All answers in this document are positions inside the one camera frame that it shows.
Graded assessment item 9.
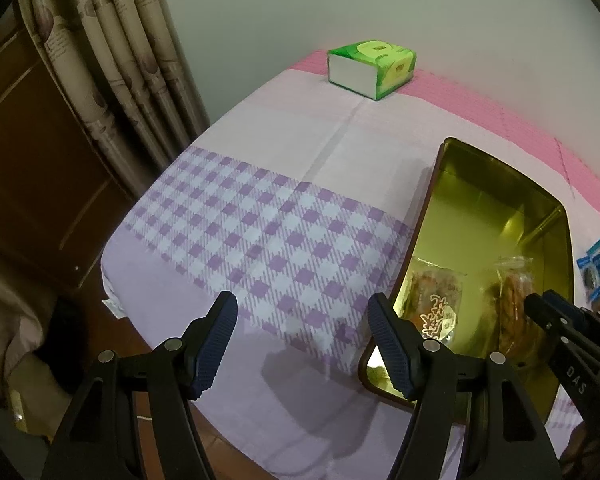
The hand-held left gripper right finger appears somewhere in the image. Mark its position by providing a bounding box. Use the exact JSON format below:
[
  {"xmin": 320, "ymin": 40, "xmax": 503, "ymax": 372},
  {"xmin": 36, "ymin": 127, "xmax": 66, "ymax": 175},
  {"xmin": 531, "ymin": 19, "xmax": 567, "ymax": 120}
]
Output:
[{"xmin": 367, "ymin": 292, "xmax": 563, "ymax": 480}]

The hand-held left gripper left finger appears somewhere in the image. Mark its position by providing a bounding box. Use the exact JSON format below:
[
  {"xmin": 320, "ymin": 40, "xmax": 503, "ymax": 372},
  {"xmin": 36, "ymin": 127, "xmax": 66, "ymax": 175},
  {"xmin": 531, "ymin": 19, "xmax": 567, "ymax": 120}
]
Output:
[{"xmin": 40, "ymin": 290, "xmax": 238, "ymax": 480}]

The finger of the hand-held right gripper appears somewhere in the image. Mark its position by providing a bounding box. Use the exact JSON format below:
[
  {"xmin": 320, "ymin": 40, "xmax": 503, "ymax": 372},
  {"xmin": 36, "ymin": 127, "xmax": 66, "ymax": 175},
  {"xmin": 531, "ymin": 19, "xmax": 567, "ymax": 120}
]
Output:
[
  {"xmin": 542, "ymin": 289, "xmax": 593, "ymax": 323},
  {"xmin": 524, "ymin": 292, "xmax": 568, "ymax": 336}
]

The beige patterned curtain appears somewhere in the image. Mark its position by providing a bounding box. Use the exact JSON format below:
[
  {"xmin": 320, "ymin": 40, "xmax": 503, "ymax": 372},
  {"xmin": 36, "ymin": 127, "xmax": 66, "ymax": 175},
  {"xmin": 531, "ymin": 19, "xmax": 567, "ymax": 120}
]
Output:
[{"xmin": 17, "ymin": 0, "xmax": 211, "ymax": 171}]

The clear cookie packet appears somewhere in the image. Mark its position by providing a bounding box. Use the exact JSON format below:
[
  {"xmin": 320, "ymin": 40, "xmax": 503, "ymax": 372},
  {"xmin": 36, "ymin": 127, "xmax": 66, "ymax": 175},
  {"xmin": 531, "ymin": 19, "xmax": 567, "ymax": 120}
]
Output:
[{"xmin": 495, "ymin": 255, "xmax": 541, "ymax": 361}]

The cardboard box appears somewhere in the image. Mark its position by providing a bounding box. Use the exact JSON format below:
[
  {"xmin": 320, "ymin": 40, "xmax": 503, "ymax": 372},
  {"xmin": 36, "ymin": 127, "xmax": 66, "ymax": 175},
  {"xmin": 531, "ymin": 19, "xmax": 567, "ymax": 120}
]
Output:
[{"xmin": 10, "ymin": 390, "xmax": 32, "ymax": 432}]

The clear white-printed snack packet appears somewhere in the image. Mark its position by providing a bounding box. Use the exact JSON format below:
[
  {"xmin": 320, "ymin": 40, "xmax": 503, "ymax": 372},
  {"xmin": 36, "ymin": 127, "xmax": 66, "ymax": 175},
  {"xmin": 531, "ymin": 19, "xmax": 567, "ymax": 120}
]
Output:
[{"xmin": 410, "ymin": 260, "xmax": 468, "ymax": 346}]

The blue candy packet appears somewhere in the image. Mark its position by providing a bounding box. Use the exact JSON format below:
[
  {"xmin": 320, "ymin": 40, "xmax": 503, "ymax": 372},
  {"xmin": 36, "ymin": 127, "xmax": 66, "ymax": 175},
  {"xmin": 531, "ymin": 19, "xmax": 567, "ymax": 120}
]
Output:
[{"xmin": 576, "ymin": 236, "xmax": 600, "ymax": 291}]

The brown wooden door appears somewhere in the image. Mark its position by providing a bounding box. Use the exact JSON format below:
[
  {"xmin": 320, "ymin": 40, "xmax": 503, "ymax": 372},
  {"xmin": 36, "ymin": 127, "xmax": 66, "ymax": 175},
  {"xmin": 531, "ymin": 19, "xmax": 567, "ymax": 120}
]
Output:
[{"xmin": 0, "ymin": 2, "xmax": 136, "ymax": 291}]

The beige cloth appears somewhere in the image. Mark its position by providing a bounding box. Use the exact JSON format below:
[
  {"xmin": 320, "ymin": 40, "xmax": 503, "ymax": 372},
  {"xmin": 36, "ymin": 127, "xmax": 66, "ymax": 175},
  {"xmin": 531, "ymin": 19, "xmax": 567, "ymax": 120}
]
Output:
[{"xmin": 0, "ymin": 245, "xmax": 56, "ymax": 406}]

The green tissue box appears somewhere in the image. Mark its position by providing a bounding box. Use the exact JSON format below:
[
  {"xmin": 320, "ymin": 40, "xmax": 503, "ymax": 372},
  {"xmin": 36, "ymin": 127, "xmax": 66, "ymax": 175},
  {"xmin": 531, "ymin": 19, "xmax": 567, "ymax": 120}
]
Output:
[{"xmin": 327, "ymin": 40, "xmax": 417, "ymax": 102}]

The gold metal tin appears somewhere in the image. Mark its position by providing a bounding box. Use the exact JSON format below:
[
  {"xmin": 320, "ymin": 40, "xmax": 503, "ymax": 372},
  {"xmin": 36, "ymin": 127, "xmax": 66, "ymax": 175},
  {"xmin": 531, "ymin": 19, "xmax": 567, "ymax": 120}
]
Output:
[{"xmin": 357, "ymin": 136, "xmax": 576, "ymax": 423}]

